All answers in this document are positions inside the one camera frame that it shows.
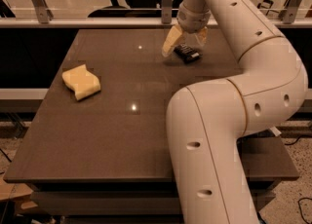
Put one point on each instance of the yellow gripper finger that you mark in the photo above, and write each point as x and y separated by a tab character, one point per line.
174	37
201	36

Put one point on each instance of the black rxbar chocolate bar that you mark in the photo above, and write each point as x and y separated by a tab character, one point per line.
186	53

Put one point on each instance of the metal glass bracket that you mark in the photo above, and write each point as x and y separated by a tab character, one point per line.
43	13
166	7
289	12

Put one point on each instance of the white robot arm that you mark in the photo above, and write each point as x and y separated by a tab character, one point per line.
204	120

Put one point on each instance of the grey table drawer base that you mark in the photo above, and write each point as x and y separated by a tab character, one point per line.
107	200

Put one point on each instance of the right metal glass bracket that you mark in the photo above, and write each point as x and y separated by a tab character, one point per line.
289	12

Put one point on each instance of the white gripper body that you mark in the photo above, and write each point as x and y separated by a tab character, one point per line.
194	22

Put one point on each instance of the left metal glass bracket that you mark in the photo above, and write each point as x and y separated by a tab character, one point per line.
43	13

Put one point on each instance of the yellow sponge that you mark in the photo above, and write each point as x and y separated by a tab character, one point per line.
81	81

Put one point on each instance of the middle metal glass bracket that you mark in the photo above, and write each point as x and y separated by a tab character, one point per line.
166	7

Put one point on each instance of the blue chip bag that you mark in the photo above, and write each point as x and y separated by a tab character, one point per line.
275	131

